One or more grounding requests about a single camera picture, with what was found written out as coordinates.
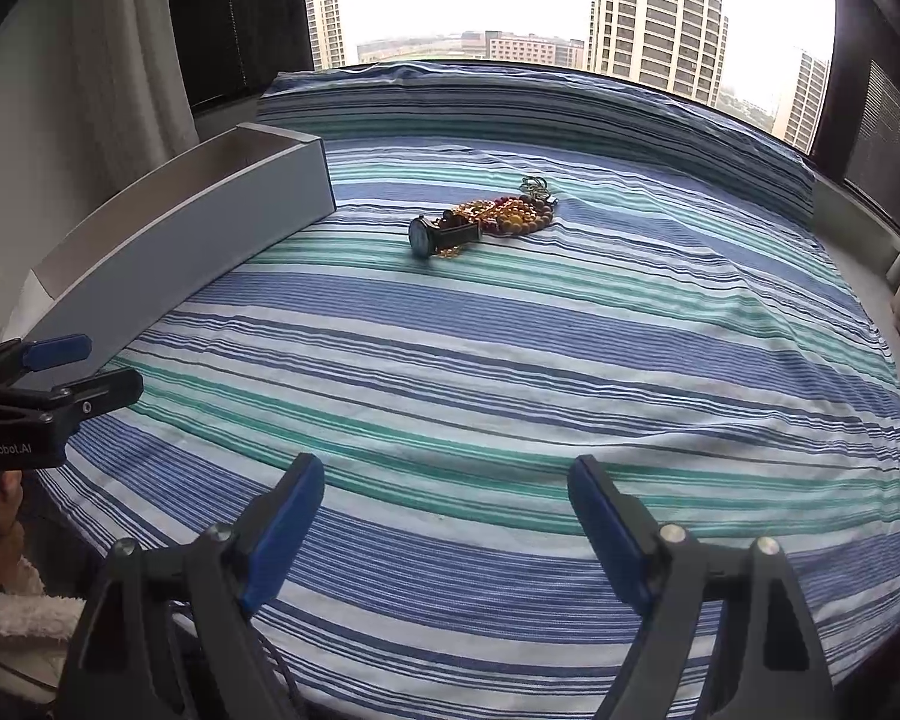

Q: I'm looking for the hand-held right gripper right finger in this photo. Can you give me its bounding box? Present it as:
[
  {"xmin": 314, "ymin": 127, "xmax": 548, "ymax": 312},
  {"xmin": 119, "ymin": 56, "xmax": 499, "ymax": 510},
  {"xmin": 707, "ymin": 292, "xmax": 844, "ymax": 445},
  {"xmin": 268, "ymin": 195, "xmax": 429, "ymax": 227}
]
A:
[{"xmin": 568, "ymin": 454, "xmax": 841, "ymax": 720}]

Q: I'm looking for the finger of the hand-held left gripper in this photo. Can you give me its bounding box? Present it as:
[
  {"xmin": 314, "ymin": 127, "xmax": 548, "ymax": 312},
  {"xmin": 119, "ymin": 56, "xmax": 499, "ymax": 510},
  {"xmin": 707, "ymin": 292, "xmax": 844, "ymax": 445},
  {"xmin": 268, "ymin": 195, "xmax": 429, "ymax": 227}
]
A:
[
  {"xmin": 0, "ymin": 334, "xmax": 93, "ymax": 391},
  {"xmin": 0, "ymin": 367, "xmax": 145, "ymax": 430}
]

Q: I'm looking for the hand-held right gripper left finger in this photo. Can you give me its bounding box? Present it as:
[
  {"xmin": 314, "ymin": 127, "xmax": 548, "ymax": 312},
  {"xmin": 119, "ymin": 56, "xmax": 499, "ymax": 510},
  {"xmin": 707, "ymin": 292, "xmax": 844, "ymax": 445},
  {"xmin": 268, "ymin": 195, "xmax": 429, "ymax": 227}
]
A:
[{"xmin": 56, "ymin": 452, "xmax": 326, "ymax": 720}]

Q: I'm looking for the long white cardboard box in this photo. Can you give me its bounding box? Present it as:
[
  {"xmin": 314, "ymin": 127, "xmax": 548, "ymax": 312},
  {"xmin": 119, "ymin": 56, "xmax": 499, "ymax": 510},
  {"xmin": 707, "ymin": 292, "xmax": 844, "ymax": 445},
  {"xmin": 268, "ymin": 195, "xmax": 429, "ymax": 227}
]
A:
[{"xmin": 15, "ymin": 122, "xmax": 337, "ymax": 391}]

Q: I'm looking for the black wrist watch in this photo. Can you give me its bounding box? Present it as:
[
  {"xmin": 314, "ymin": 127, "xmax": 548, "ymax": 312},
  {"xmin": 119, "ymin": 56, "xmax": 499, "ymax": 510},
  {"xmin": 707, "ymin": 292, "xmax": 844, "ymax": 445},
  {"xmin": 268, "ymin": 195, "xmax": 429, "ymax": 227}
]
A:
[{"xmin": 408, "ymin": 214, "xmax": 482, "ymax": 260}]

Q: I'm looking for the person's left forearm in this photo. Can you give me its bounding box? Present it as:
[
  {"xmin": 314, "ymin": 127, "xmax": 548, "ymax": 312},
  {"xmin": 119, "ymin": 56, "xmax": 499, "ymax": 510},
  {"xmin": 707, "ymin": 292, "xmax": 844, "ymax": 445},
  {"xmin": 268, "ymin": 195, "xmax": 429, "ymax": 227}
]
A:
[{"xmin": 0, "ymin": 561, "xmax": 85, "ymax": 700}]

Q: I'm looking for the blue green striped bed sheet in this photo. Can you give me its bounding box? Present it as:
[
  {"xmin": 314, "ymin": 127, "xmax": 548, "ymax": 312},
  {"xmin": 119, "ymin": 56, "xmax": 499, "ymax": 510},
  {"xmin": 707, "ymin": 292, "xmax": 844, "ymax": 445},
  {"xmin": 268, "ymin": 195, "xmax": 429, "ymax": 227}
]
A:
[{"xmin": 34, "ymin": 139, "xmax": 900, "ymax": 720}]

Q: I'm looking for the dark window blind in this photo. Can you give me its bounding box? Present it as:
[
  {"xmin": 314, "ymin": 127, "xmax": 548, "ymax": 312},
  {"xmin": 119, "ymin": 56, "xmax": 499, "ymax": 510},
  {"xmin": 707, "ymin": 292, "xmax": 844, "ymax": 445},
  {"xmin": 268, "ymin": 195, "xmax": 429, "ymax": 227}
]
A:
[
  {"xmin": 810, "ymin": 0, "xmax": 900, "ymax": 233},
  {"xmin": 163, "ymin": 0, "xmax": 316, "ymax": 113}
]

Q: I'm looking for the slim apartment tower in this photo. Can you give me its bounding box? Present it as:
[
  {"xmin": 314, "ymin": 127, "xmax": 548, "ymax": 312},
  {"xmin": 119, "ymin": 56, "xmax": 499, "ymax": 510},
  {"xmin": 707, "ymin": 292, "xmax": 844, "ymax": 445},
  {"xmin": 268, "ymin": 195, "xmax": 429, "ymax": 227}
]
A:
[
  {"xmin": 302, "ymin": 0, "xmax": 347, "ymax": 70},
  {"xmin": 784, "ymin": 49, "xmax": 832, "ymax": 151}
]

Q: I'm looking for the blue striped pillow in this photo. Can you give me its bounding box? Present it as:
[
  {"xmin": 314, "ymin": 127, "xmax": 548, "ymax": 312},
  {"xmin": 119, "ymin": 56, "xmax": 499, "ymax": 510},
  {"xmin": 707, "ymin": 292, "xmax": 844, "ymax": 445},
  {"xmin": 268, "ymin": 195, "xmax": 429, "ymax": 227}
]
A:
[{"xmin": 259, "ymin": 64, "xmax": 817, "ymax": 230}]

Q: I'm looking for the low brick building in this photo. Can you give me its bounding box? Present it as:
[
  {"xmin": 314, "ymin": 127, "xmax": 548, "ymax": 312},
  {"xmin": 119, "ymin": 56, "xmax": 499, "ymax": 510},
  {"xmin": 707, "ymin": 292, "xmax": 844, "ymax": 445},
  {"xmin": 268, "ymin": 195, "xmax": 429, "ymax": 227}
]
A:
[{"xmin": 484, "ymin": 31, "xmax": 586, "ymax": 70}]

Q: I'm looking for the tall apartment tower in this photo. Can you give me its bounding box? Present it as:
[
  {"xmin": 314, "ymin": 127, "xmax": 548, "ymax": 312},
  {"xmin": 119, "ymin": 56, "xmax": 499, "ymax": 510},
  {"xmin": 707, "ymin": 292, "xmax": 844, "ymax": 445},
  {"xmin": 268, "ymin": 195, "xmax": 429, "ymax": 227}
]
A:
[{"xmin": 589, "ymin": 0, "xmax": 728, "ymax": 106}]

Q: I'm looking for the large wooden bead bracelet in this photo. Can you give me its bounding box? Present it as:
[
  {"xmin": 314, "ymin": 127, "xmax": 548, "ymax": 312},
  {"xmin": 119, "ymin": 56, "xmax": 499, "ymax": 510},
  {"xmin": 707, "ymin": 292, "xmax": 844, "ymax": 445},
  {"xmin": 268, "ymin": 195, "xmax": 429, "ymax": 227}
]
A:
[{"xmin": 495, "ymin": 195, "xmax": 560, "ymax": 237}]

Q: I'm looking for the small amber bead bracelet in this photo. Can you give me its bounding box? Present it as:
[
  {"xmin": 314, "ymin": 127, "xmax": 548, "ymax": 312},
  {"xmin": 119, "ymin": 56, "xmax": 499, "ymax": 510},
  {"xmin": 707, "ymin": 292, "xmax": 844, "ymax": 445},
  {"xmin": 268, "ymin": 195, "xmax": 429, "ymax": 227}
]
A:
[{"xmin": 441, "ymin": 199, "xmax": 496, "ymax": 230}]

